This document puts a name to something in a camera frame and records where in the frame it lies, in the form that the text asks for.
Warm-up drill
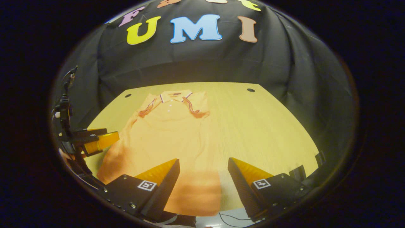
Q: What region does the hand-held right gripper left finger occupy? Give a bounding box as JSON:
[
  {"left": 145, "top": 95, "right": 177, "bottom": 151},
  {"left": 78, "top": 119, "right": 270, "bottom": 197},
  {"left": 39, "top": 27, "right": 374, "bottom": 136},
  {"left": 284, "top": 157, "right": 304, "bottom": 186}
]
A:
[{"left": 98, "top": 158, "right": 181, "bottom": 222}]

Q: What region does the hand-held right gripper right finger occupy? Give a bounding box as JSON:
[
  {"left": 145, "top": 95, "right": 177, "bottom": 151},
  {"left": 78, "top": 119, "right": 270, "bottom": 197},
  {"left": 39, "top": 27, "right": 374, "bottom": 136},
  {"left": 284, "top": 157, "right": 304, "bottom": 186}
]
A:
[{"left": 228, "top": 157, "right": 312, "bottom": 222}]

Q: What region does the orange T-shirt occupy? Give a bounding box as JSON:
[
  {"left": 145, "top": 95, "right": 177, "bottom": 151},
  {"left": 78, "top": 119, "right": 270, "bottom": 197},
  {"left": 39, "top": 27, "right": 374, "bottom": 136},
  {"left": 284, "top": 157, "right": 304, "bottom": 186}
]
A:
[{"left": 97, "top": 90, "right": 222, "bottom": 217}]

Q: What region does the black backdrop cloth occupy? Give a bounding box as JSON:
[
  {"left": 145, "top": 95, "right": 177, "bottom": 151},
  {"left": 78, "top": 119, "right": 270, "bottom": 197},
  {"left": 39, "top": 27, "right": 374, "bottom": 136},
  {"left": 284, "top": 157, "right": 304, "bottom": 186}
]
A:
[{"left": 52, "top": 0, "right": 358, "bottom": 178}]

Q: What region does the black cable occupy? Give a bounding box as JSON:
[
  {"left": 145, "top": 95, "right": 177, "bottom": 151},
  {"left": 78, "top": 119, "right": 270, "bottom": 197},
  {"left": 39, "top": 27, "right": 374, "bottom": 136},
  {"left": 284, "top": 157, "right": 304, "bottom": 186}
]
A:
[{"left": 218, "top": 212, "right": 252, "bottom": 228}]

